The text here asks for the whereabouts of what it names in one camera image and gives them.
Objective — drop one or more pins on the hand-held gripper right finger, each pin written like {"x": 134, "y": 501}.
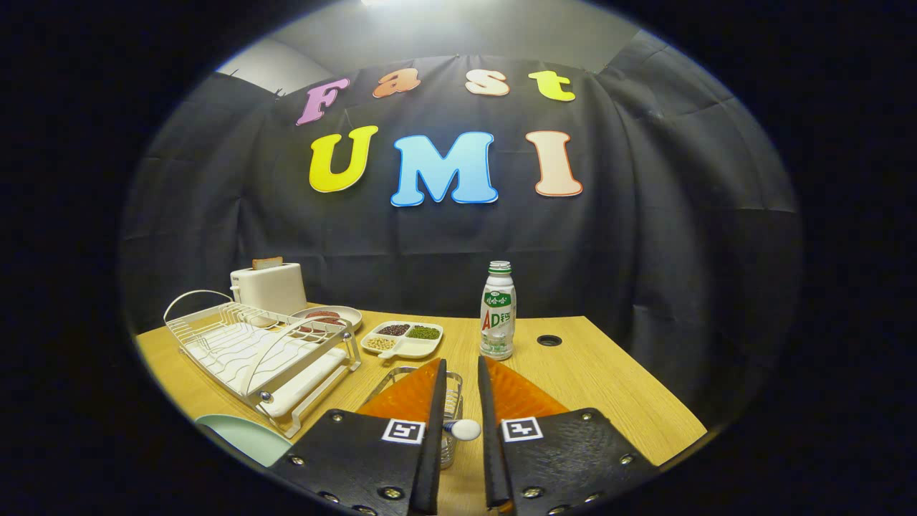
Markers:
{"x": 491, "y": 466}

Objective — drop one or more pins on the pale green plate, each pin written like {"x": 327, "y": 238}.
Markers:
{"x": 251, "y": 437}

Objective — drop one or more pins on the black backdrop cloth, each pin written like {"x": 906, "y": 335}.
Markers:
{"x": 645, "y": 251}

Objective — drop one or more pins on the pile of green beans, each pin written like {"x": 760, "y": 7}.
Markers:
{"x": 424, "y": 332}

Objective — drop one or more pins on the pile of yellow soybeans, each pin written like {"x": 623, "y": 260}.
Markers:
{"x": 381, "y": 343}

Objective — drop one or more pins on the pile of dark red beans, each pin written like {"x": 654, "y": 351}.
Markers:
{"x": 394, "y": 330}

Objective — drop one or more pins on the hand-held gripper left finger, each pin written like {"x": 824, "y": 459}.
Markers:
{"x": 430, "y": 473}

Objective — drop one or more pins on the toast bread slice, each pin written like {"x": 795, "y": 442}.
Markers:
{"x": 267, "y": 264}

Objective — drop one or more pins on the white toaster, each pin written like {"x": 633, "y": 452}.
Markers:
{"x": 272, "y": 290}

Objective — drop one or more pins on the white drink bottle green label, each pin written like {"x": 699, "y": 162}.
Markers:
{"x": 498, "y": 315}

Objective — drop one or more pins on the beige round plate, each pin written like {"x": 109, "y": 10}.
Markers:
{"x": 349, "y": 315}

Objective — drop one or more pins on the white drip tray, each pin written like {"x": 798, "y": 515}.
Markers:
{"x": 308, "y": 390}

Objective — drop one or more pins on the white divided snack tray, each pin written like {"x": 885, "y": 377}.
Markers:
{"x": 419, "y": 347}

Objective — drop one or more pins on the brown meat slice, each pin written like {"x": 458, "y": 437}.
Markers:
{"x": 322, "y": 314}
{"x": 329, "y": 321}

